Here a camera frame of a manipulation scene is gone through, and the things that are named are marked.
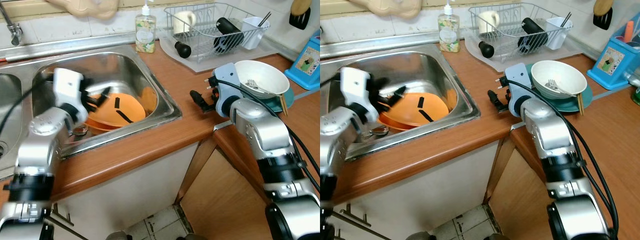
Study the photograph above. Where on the brown wooden cabinet door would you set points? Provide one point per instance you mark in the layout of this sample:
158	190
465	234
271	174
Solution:
220	200
520	210

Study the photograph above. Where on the silver metal object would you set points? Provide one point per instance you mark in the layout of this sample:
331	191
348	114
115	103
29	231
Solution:
631	79

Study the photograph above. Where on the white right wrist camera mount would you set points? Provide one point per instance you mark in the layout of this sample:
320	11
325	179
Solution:
519	80
227	80

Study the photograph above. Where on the cream ceramic mug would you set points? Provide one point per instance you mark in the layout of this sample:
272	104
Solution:
488	22
184	22

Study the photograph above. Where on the metal spoon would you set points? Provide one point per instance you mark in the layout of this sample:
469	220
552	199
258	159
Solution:
80	131
377	132

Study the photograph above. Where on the white plastic cutlery holder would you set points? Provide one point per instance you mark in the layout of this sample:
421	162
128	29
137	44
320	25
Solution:
254	32
557	32

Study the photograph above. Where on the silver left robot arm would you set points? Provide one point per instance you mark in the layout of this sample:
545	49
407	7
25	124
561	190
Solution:
337	135
42	132

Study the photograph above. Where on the white ceramic bowl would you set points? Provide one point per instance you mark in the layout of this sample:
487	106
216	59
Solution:
265	72
565	72

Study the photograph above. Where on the clear soap pump bottle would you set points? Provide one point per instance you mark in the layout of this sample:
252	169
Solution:
145	32
448	32

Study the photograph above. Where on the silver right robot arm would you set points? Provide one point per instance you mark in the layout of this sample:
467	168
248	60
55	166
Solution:
555	135
265	135

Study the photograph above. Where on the black flask bottle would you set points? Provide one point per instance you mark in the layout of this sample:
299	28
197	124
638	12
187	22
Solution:
532	31
227	31

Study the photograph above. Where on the metal faucet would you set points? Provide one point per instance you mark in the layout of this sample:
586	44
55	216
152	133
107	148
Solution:
14	32

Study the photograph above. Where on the dark utensil in holder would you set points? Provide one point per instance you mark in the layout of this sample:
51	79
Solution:
264	19
566	19

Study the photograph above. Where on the dark robot right foot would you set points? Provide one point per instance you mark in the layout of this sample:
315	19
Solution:
494	237
187	237

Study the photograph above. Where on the blue plastic utensil box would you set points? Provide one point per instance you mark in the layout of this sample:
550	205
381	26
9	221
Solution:
306	62
612	60

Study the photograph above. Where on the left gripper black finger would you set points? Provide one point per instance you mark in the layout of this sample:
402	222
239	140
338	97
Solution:
390	105
395	93
100	106
104	94

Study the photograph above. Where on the stainless steel sink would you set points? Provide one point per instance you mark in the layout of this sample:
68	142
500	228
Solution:
425	70
125	70

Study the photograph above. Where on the grey robot left foot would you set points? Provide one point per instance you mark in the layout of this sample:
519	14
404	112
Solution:
417	236
115	236

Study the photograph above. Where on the orange plastic bowl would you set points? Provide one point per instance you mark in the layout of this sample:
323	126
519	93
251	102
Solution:
107	115
405	112

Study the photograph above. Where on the white cabinet door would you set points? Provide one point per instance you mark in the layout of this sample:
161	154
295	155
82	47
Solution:
425	200
125	200

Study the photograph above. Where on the beige cloth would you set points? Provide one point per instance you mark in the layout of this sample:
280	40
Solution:
387	7
85	7

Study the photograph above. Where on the teal plate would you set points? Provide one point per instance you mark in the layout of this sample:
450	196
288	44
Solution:
285	101
586	100

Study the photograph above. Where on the small black round jar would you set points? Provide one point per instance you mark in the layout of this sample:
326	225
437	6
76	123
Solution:
486	49
183	50

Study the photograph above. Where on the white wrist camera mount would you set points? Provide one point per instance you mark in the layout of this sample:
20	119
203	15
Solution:
519	80
67	85
356	85
227	80

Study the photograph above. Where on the grey drying mat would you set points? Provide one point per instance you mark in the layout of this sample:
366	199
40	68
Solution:
210	65
500	64

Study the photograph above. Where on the silver metal fork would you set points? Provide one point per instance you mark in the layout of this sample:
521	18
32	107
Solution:
554	86
255	86

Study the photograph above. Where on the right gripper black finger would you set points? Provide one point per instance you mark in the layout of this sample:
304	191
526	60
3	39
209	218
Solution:
209	81
497	101
502	81
201	101

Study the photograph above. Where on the green bottle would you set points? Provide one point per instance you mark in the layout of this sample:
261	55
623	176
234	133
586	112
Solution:
636	96

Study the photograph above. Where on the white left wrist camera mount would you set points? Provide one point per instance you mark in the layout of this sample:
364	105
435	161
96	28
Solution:
356	85
67	85

